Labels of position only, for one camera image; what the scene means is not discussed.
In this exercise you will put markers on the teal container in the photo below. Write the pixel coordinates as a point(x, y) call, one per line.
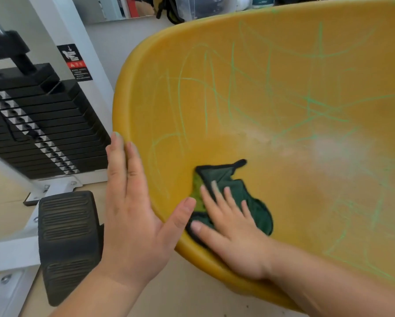
point(263, 1)

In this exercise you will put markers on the stack of black weight plates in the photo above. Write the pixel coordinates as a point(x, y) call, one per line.
point(52, 128)

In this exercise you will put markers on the person's left thumb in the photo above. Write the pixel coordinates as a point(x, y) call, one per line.
point(181, 219)

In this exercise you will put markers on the person's right hand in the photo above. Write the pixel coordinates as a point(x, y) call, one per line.
point(240, 244)

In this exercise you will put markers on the person's right little finger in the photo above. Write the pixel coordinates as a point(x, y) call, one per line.
point(247, 212)

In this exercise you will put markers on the black ribbed rubber foot pedal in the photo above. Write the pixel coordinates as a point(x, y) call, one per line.
point(68, 240)

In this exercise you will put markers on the person's left forearm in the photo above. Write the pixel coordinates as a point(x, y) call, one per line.
point(108, 297)

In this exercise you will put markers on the black weight stack top block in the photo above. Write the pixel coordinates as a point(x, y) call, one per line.
point(9, 49)

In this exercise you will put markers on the person's left hand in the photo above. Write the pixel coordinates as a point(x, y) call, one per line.
point(131, 234)

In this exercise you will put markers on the green microfibre cloth black edge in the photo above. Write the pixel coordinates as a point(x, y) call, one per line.
point(217, 176)

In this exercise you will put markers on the person's right middle finger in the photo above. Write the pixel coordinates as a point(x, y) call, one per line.
point(221, 198)

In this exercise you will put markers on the yellow plastic tub green scribbles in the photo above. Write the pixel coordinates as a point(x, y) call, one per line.
point(283, 95)

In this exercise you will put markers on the white gym machine frame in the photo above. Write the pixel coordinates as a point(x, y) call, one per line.
point(82, 36)

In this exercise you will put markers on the red book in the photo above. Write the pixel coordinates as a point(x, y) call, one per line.
point(131, 5)

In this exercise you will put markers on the person's right thumb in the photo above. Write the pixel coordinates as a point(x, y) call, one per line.
point(205, 232)

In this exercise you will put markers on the white round object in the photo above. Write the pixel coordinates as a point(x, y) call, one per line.
point(243, 2)

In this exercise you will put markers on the clear plastic bag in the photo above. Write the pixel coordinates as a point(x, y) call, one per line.
point(207, 6)

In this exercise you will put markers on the person's right forearm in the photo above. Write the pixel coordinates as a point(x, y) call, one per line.
point(332, 287)

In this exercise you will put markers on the black red warning sticker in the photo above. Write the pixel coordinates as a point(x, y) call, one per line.
point(74, 62)

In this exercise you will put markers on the person's left middle finger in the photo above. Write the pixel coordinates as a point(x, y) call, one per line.
point(117, 158)

